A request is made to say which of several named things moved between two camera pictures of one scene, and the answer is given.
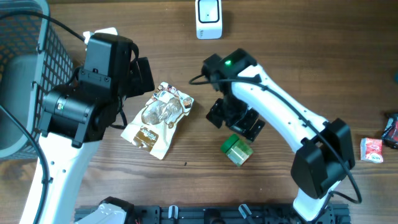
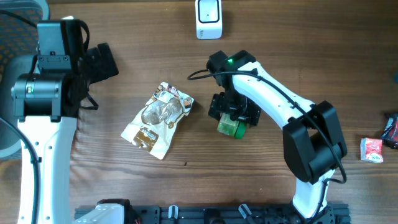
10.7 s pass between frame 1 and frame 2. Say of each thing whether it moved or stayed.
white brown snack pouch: stayed
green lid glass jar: moved
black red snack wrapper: stayed
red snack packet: stayed
